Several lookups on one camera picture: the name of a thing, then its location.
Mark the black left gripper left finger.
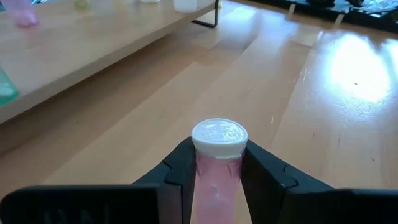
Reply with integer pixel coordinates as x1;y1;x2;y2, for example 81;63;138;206
132;137;198;224

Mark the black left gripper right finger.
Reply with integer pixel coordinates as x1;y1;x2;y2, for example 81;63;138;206
240;139;336;224

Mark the pink pill bottle white cap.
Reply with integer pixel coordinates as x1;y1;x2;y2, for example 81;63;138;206
0;0;40;28
190;117;249;224

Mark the green pill bottle white cap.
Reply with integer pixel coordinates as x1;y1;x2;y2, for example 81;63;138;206
0;67;19;107

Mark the wooden shelf black metal frame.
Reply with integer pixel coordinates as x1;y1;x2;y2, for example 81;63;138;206
0;0;222;125

